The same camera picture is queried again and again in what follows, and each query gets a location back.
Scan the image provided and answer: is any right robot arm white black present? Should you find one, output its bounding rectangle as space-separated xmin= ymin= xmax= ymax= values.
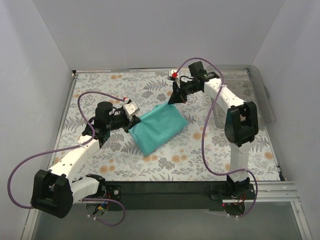
xmin=167 ymin=57 xmax=259 ymax=199

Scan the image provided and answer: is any floral patterned table mat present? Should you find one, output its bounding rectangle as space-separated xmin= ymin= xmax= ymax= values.
xmin=47 ymin=69 xmax=285 ymax=182

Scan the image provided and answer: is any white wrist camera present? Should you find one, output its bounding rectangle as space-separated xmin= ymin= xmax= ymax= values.
xmin=167 ymin=69 xmax=180 ymax=87
xmin=122 ymin=97 xmax=140 ymax=121

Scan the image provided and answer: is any clear plastic bin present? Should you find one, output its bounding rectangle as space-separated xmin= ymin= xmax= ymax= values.
xmin=218 ymin=65 xmax=275 ymax=131

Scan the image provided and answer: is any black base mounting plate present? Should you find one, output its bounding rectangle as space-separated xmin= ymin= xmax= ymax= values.
xmin=102 ymin=181 xmax=255 ymax=212

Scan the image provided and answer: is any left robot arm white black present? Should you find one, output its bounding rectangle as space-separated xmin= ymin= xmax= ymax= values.
xmin=31 ymin=99 xmax=141 ymax=219

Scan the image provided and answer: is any teal green t-shirt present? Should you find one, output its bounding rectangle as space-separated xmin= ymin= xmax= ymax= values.
xmin=129 ymin=102 xmax=189 ymax=157

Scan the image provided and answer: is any aluminium frame rail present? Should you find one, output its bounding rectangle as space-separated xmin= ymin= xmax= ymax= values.
xmin=31 ymin=181 xmax=301 ymax=204

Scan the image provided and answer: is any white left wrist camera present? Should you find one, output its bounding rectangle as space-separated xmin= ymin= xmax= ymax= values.
xmin=122 ymin=97 xmax=140 ymax=121

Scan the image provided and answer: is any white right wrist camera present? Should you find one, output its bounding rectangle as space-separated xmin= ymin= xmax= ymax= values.
xmin=167 ymin=69 xmax=180 ymax=87

